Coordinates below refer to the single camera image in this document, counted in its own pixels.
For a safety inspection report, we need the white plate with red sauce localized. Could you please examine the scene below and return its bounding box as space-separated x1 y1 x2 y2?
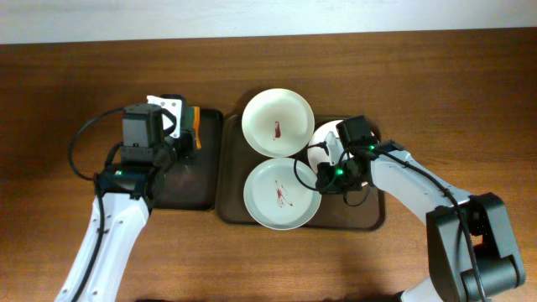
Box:
307 116 378 188

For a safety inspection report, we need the orange green scrub sponge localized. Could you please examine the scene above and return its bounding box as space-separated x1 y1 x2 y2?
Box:
189 107 201 150

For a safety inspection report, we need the small black water tray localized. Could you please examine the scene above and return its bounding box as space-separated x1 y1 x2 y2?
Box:
154 109 223 211

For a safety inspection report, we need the light blue stained plate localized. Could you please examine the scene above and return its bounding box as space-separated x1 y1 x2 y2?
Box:
242 158 321 231

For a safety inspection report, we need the cream plate with red stain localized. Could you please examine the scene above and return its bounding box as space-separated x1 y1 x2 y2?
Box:
241 88 315 158

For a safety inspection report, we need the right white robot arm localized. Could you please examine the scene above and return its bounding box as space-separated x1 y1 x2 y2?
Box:
308 116 526 301

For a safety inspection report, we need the large brown serving tray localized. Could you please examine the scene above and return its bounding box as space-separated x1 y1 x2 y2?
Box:
215 114 386 232

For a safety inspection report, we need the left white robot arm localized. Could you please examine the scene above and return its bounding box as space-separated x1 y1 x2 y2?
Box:
56 94 201 301

